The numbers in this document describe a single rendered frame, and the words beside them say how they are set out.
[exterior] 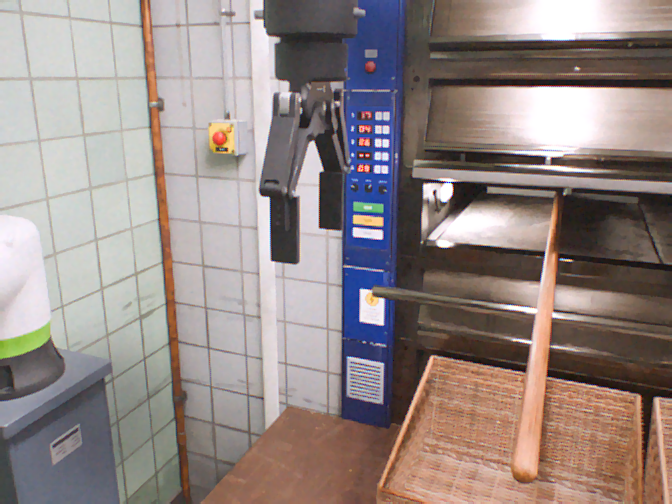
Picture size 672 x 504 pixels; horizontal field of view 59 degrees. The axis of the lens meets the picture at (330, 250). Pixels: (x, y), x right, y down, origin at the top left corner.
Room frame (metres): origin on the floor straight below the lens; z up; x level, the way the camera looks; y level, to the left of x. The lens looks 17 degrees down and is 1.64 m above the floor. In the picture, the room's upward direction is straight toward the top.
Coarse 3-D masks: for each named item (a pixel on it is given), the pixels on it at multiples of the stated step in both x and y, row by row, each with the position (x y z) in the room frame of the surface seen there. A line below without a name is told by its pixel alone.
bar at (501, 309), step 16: (384, 288) 1.27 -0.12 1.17; (400, 288) 1.27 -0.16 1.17; (432, 304) 1.22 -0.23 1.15; (448, 304) 1.21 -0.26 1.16; (464, 304) 1.19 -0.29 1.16; (480, 304) 1.18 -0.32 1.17; (496, 304) 1.17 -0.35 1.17; (512, 304) 1.17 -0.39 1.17; (560, 320) 1.12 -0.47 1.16; (576, 320) 1.11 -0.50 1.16; (592, 320) 1.10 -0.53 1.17; (608, 320) 1.09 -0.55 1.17; (624, 320) 1.08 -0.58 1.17; (640, 336) 1.07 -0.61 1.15; (656, 336) 1.05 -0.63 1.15
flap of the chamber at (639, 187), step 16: (416, 176) 1.47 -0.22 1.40; (432, 176) 1.46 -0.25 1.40; (448, 176) 1.44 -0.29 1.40; (464, 176) 1.43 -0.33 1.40; (480, 176) 1.41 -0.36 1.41; (496, 176) 1.40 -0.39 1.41; (512, 176) 1.39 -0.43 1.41; (528, 176) 1.37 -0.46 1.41; (544, 176) 1.36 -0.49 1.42; (640, 192) 1.37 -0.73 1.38; (656, 192) 1.27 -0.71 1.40
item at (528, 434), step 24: (552, 216) 1.84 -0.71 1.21; (552, 240) 1.54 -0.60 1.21; (552, 264) 1.34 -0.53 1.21; (552, 288) 1.19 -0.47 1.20; (528, 360) 0.87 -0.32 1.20; (528, 384) 0.78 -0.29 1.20; (528, 408) 0.71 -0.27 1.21; (528, 432) 0.65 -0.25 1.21; (528, 456) 0.61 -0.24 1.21; (528, 480) 0.59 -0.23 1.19
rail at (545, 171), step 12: (444, 168) 1.45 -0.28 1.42; (456, 168) 1.44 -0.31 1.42; (468, 168) 1.43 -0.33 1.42; (480, 168) 1.42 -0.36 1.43; (492, 168) 1.41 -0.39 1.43; (504, 168) 1.40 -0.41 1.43; (516, 168) 1.39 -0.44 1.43; (528, 168) 1.38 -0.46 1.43; (540, 168) 1.37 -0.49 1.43; (552, 168) 1.36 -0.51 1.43; (564, 168) 1.35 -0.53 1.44; (576, 168) 1.34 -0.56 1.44; (636, 180) 1.29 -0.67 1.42; (648, 180) 1.28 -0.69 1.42; (660, 180) 1.27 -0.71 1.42
